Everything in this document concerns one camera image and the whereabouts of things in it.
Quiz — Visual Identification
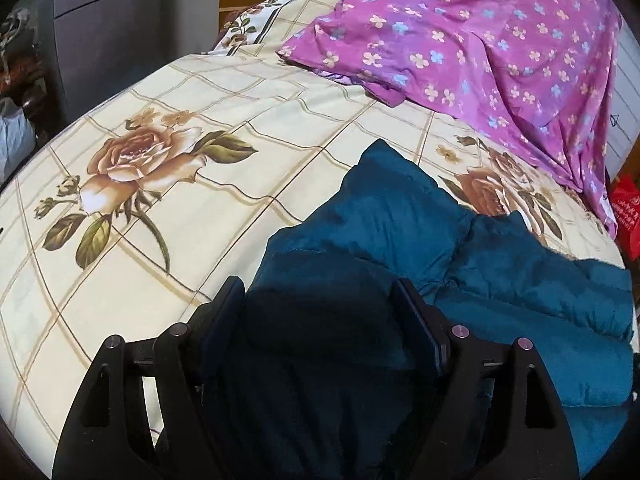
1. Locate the cream floral bed quilt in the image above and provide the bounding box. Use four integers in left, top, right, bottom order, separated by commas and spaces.
1, 53, 622, 474

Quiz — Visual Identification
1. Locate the floral pillow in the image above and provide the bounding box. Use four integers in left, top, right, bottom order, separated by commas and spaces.
207, 0, 340, 58

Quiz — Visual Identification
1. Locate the red shopping bag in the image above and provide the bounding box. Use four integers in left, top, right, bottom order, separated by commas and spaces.
610, 174, 640, 261

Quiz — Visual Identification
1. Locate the pile of bags and clutter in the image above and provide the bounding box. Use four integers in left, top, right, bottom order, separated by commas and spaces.
1, 8, 44, 184

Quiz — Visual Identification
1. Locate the teal down jacket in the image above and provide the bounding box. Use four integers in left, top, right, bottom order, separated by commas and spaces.
206, 141, 633, 479

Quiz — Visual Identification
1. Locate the purple floral sheet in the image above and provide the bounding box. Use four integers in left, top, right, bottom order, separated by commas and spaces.
279, 0, 622, 233

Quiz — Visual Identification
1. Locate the grey refrigerator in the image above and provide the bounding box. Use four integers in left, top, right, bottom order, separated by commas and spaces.
38, 0, 219, 124

